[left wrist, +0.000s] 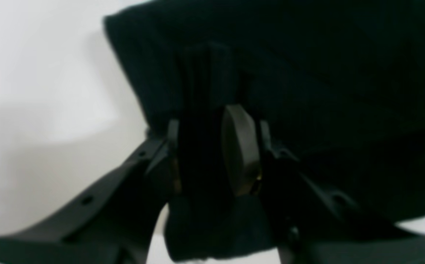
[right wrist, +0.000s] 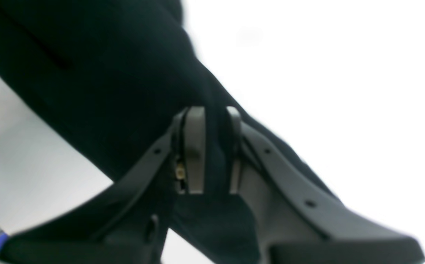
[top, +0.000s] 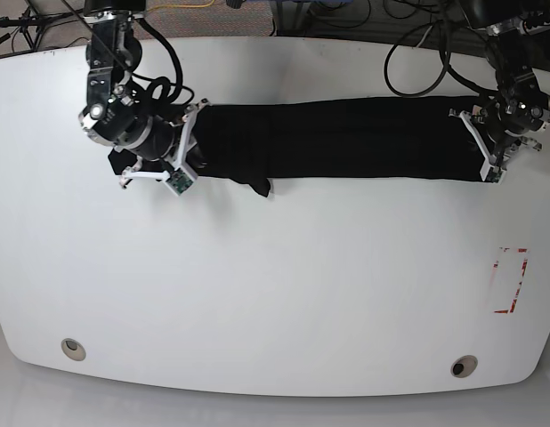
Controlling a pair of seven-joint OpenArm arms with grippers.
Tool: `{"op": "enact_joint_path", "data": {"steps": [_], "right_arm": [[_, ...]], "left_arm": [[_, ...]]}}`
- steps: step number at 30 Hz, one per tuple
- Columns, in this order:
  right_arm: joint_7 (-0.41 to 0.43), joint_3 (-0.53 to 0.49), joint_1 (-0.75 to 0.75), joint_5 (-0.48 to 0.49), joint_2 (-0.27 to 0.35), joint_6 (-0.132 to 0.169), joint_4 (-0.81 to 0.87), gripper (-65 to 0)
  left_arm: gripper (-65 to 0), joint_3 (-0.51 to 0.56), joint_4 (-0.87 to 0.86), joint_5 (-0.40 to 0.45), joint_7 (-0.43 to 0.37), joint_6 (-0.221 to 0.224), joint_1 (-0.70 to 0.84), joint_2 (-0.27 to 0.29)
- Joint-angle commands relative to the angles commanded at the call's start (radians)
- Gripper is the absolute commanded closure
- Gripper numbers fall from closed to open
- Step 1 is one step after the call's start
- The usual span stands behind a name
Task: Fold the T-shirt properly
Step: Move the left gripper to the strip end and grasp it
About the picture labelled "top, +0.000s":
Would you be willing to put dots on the table cable grommet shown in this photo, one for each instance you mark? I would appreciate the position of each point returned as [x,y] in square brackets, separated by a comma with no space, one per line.
[73,350]
[464,366]

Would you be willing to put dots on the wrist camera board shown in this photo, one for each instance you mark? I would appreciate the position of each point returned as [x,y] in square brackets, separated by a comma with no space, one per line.
[494,176]
[179,182]

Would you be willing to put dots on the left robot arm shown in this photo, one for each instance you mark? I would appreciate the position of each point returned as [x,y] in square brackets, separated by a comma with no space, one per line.
[456,129]

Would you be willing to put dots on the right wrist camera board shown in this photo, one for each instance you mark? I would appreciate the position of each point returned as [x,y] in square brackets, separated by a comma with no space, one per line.
[179,182]

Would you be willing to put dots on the red tape rectangle marking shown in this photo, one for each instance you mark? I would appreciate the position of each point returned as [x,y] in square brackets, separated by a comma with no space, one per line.
[506,279]

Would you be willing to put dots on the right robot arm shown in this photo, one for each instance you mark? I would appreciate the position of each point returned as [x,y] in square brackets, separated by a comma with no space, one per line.
[147,129]

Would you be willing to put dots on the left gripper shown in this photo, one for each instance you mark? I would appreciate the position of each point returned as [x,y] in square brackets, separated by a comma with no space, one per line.
[499,146]

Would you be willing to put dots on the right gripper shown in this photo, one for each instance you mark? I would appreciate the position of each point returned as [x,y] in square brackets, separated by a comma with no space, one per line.
[167,146]

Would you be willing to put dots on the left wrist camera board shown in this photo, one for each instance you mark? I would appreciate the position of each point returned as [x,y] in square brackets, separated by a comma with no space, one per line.
[494,176]

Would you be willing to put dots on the left table cable grommet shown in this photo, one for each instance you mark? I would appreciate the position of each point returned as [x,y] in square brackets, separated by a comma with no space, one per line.
[73,350]

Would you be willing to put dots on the black T-shirt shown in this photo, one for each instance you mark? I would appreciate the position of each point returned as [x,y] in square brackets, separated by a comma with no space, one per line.
[256,144]

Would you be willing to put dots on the black tripod stand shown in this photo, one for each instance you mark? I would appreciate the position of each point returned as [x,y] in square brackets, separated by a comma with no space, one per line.
[32,25]

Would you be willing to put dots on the right table cable grommet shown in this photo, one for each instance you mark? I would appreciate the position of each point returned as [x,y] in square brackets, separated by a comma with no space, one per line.
[464,366]

